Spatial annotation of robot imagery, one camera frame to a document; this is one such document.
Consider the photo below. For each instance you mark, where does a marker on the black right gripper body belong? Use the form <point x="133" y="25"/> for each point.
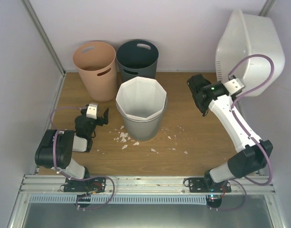
<point x="202" y="106"/>

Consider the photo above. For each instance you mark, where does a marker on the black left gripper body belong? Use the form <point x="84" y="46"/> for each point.
<point x="90" y="131"/>

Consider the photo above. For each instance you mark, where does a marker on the grey translucent bin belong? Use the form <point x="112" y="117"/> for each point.
<point x="143" y="130"/>

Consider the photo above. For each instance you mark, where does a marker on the white faceted bin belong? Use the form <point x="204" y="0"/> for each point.
<point x="141" y="99"/>

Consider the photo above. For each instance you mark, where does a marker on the translucent white plastic tub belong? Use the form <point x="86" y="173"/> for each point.
<point x="246" y="35"/>

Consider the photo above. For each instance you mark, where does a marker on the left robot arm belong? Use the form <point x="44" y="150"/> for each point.
<point x="56" y="147"/>

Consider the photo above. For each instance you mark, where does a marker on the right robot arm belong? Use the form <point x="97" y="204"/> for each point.
<point x="252" y="152"/>

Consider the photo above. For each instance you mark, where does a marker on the peach plastic waste bin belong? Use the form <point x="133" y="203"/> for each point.
<point x="96" y="65"/>

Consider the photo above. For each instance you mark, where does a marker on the dark teal plastic bin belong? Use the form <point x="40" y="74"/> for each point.
<point x="137" y="58"/>

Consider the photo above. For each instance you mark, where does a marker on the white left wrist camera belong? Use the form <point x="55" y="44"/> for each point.
<point x="92" y="110"/>

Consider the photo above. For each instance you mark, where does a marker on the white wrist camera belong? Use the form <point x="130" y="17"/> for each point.
<point x="234" y="85"/>
<point x="92" y="110"/>

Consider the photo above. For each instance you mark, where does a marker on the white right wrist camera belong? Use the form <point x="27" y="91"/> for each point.
<point x="234" y="85"/>

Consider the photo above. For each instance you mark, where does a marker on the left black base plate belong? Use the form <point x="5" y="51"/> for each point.
<point x="96" y="185"/>

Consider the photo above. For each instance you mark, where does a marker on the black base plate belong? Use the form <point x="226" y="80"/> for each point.
<point x="96" y="185"/>
<point x="203" y="185"/>

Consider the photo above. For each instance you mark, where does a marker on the aluminium front rail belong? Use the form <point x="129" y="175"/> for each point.
<point x="139" y="185"/>

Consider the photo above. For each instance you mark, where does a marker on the grey slotted cable duct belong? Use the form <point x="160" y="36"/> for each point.
<point x="124" y="199"/>

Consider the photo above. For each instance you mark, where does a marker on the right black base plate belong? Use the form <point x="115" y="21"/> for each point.
<point x="203" y="185"/>

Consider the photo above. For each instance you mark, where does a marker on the aluminium corner frame post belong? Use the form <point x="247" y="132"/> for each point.
<point x="266" y="7"/>

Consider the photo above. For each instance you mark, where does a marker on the left aluminium frame post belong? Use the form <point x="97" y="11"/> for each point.
<point x="34" y="18"/>

